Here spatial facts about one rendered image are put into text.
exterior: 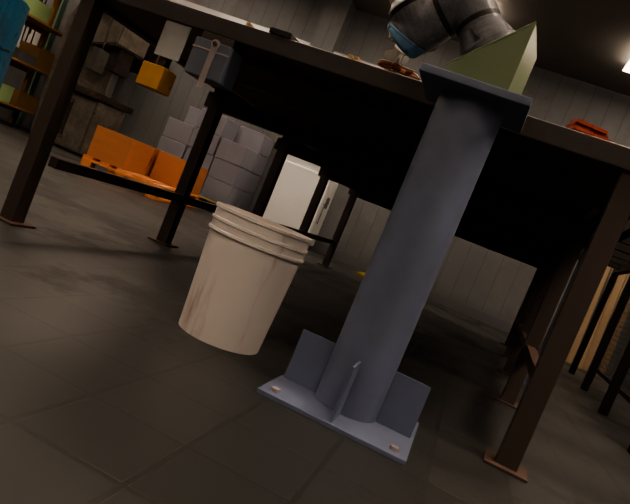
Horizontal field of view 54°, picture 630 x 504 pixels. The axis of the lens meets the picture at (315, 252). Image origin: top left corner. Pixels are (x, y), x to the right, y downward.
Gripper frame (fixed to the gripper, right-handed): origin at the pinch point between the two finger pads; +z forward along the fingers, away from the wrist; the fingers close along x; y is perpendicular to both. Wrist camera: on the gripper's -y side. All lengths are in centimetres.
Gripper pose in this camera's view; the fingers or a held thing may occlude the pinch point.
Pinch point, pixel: (398, 70)
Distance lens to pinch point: 217.1
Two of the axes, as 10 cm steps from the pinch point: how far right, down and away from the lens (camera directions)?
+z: -3.8, 9.2, 0.6
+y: -9.1, -3.6, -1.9
